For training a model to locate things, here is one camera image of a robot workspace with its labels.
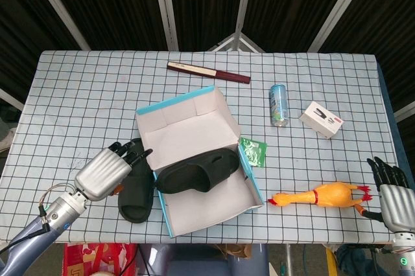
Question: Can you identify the blue drink can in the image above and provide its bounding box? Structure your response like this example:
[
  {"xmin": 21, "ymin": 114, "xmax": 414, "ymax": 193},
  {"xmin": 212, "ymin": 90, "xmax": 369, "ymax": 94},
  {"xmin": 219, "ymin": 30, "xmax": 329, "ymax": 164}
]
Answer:
[{"xmin": 269, "ymin": 83, "xmax": 290, "ymax": 128}]

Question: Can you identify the red patterned bag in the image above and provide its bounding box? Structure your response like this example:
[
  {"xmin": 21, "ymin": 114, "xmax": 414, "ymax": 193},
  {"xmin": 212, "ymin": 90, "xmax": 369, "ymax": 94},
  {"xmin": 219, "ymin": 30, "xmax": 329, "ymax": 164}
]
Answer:
[{"xmin": 63, "ymin": 242, "xmax": 139, "ymax": 276}]

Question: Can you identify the thin wrist wire bundle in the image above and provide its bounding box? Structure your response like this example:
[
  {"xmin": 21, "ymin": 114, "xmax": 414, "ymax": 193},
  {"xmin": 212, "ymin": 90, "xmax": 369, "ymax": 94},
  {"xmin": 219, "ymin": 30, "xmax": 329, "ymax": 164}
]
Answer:
[{"xmin": 38, "ymin": 183, "xmax": 78, "ymax": 208}]

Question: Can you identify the yellow rubber chicken toy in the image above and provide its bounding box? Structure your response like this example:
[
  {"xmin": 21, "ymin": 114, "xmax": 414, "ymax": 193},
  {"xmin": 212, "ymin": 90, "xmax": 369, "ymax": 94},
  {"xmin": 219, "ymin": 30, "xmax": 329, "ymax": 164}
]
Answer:
[{"xmin": 267, "ymin": 182, "xmax": 370, "ymax": 214}]

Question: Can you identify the blue denim cloth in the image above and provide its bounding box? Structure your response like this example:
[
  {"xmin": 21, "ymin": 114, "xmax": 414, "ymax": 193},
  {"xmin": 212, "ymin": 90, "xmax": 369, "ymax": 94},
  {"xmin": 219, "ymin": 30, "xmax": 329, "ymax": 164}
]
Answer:
[{"xmin": 337, "ymin": 245, "xmax": 393, "ymax": 276}]

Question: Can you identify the grid-patterned tablecloth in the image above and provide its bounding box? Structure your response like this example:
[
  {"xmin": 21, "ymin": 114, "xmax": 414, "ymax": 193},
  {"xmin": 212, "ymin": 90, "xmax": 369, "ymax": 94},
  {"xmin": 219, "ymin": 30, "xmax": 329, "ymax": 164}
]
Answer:
[{"xmin": 0, "ymin": 50, "xmax": 406, "ymax": 245}]

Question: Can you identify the dark red folding fan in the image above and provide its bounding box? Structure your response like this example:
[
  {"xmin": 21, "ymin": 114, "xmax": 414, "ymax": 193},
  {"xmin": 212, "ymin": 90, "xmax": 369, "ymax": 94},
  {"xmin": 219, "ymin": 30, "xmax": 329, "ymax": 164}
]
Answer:
[{"xmin": 167, "ymin": 61, "xmax": 252, "ymax": 85}]

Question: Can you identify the brown paper bag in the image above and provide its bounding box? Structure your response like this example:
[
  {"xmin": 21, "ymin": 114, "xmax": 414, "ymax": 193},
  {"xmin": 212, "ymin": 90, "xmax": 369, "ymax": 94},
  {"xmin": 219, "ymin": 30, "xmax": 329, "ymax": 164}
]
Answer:
[{"xmin": 212, "ymin": 243, "xmax": 253, "ymax": 260}]

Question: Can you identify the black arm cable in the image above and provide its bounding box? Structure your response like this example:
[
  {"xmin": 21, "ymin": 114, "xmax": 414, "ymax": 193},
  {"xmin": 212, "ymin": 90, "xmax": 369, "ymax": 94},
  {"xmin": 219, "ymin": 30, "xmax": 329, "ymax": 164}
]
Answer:
[{"xmin": 0, "ymin": 216, "xmax": 51, "ymax": 255}]

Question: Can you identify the small white stapler box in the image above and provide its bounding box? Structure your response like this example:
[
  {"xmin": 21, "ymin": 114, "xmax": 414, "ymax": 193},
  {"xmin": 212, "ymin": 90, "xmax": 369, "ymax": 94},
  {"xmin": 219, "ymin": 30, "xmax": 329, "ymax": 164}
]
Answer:
[{"xmin": 298, "ymin": 100, "xmax": 344, "ymax": 140}]

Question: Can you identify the light blue shoe box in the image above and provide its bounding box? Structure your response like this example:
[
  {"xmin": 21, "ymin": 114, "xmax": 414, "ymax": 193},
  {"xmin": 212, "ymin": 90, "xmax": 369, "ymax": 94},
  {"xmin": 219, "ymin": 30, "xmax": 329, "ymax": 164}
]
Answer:
[{"xmin": 134, "ymin": 85, "xmax": 265, "ymax": 238}]

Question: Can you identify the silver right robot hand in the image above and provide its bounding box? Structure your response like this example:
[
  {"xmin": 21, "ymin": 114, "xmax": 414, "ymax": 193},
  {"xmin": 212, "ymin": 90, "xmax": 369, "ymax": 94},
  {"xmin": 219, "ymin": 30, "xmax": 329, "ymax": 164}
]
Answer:
[{"xmin": 355, "ymin": 155, "xmax": 415, "ymax": 234}]

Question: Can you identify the black rubber slipper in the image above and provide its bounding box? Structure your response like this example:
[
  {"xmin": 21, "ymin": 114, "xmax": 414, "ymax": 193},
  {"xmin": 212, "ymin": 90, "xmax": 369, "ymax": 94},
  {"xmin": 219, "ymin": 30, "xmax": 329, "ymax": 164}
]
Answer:
[
  {"xmin": 154, "ymin": 147, "xmax": 241, "ymax": 195},
  {"xmin": 117, "ymin": 138, "xmax": 155, "ymax": 224}
]

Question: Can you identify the yellow upright object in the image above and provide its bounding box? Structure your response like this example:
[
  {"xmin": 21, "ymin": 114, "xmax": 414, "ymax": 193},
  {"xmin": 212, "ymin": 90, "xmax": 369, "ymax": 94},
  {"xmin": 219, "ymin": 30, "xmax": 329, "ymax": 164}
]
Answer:
[{"xmin": 326, "ymin": 246, "xmax": 338, "ymax": 276}]

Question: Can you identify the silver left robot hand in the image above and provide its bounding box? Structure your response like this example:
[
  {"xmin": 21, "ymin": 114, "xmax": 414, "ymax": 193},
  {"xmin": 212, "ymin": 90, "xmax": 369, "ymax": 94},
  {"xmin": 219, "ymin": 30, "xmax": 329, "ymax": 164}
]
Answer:
[{"xmin": 73, "ymin": 139, "xmax": 154, "ymax": 201}]

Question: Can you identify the green plastic packet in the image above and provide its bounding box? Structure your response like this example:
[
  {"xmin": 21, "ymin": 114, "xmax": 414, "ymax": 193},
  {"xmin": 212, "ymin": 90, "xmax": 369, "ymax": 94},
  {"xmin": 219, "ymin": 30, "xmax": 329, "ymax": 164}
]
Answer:
[{"xmin": 238, "ymin": 136, "xmax": 268, "ymax": 169}]

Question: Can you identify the white triangular frame brace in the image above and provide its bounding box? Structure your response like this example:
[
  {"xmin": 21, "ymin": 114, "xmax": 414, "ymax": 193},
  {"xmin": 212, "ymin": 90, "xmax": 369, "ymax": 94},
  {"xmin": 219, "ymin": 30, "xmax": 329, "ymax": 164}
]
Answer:
[{"xmin": 207, "ymin": 32, "xmax": 267, "ymax": 52}]

